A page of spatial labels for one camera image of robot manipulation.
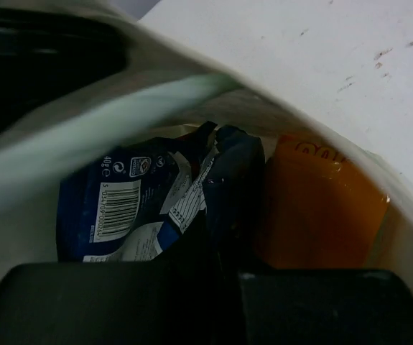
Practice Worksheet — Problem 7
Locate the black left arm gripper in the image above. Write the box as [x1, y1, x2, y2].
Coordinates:
[0, 7, 127, 133]

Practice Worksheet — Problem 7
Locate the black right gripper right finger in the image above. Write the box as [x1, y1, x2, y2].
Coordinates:
[238, 270, 413, 344]

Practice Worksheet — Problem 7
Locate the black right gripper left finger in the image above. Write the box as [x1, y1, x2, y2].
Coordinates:
[0, 262, 238, 344]

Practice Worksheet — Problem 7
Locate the large orange snack bag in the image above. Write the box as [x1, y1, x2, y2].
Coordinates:
[253, 134, 389, 269]

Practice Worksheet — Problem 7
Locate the dark blue Burts crisps bag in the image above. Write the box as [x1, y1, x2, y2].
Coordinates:
[56, 121, 216, 262]

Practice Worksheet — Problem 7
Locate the green printed paper gift bag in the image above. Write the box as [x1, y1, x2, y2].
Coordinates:
[0, 1, 413, 293]

